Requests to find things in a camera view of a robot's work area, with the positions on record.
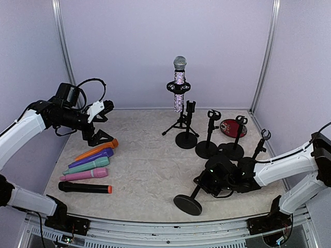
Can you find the aluminium frame post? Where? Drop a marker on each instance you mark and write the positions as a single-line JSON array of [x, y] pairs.
[[267, 55], [56, 6]]

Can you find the black tripod microphone stand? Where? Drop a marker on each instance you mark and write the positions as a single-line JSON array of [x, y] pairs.
[[181, 121]]

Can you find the mint green toy microphone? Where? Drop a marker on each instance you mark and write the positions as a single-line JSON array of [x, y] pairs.
[[99, 162]]

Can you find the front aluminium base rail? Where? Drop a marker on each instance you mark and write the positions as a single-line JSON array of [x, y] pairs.
[[114, 233]]

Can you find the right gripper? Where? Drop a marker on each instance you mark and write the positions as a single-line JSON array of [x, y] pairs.
[[202, 181]]

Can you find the orange toy microphone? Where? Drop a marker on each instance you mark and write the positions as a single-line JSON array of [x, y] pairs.
[[113, 144]]

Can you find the red patterned plate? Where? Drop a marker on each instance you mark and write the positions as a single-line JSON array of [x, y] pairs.
[[229, 127]]

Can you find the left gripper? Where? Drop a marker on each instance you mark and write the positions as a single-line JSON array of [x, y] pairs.
[[93, 140]]

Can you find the black wireless microphone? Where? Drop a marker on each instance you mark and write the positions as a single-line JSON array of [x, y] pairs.
[[67, 187]]

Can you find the silver glitter microphone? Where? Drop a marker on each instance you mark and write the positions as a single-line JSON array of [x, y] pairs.
[[179, 79]]

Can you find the short black microphone stand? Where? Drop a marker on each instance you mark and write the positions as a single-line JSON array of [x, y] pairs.
[[234, 151]]

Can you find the pink toy microphone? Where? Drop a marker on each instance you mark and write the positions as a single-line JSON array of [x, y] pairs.
[[94, 173]]

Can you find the left aluminium frame post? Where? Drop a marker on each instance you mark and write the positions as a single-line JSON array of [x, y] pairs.
[[56, 6]]

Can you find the right aluminium frame post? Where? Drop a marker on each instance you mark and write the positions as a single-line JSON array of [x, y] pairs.
[[267, 55]]

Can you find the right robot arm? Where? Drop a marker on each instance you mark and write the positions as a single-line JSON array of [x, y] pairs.
[[312, 158]]

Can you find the purple toy microphone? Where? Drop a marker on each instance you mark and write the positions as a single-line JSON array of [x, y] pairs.
[[107, 152]]

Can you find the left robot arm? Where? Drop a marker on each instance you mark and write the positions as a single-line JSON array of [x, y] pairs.
[[58, 111]]

